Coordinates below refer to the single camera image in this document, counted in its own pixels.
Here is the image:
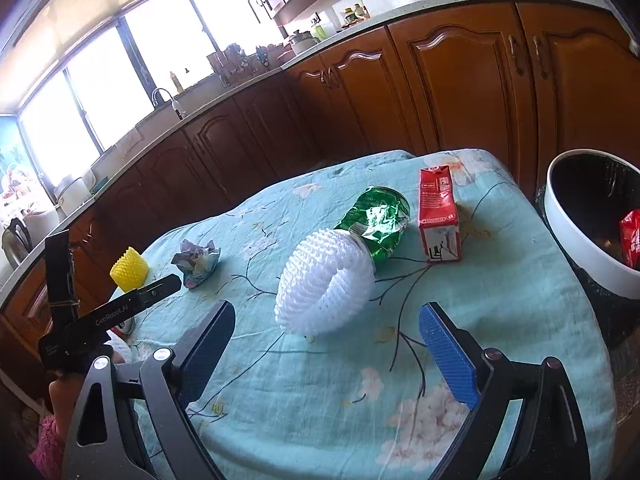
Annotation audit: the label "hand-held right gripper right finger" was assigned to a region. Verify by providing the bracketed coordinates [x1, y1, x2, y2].
[419, 301, 592, 480]

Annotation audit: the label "chrome sink faucet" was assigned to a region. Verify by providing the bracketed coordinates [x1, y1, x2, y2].
[151, 87, 184, 121]

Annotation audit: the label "dark electric kettle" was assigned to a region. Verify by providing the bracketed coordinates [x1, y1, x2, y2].
[1, 217, 34, 268]

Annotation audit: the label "red drink carton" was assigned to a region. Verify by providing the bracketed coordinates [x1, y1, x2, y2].
[418, 166, 461, 263]

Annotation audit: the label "white kitchen countertop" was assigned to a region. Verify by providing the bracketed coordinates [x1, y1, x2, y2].
[0, 0, 616, 306]

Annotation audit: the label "crumpled paper wrapper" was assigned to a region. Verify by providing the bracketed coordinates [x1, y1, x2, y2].
[171, 240, 222, 289]

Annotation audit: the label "green snack wrapper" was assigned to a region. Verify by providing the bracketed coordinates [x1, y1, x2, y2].
[334, 186, 412, 264]

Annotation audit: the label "large white foam net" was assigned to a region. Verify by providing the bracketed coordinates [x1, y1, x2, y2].
[275, 227, 375, 336]

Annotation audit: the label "white bin with black bag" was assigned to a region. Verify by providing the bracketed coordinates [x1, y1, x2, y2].
[536, 147, 640, 356]

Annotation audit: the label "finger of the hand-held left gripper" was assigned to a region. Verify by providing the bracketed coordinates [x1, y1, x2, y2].
[44, 230, 81, 329]
[134, 274, 182, 311]

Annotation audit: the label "white electric cooker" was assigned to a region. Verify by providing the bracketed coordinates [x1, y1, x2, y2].
[286, 30, 321, 56]

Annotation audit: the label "red snack packet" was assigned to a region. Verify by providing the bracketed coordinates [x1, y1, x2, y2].
[619, 210, 640, 268]

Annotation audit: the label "wooden lower kitchen cabinets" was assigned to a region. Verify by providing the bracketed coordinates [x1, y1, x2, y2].
[0, 0, 640, 341]

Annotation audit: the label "person's left hand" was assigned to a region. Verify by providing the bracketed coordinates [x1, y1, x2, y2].
[48, 373, 83, 436]

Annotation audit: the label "light blue floral tablecloth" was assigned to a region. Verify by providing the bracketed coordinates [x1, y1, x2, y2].
[102, 147, 617, 480]

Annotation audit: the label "yellow foam fruit net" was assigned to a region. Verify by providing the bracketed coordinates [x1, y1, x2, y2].
[110, 246, 150, 292]

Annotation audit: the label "small white foam net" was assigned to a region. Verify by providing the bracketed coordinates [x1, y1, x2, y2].
[102, 335, 143, 363]

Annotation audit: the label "kitchen window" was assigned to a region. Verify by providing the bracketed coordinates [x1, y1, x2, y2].
[15, 0, 286, 191]

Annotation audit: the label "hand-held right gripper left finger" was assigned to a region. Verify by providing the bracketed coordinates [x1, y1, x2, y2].
[62, 300, 237, 480]

